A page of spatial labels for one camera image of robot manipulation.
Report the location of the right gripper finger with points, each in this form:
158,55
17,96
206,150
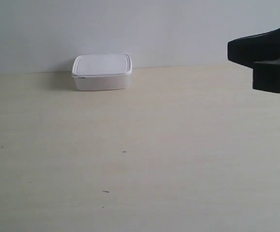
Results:
254,50
266,75

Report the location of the white lidded plastic container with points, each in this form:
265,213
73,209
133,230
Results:
102,72

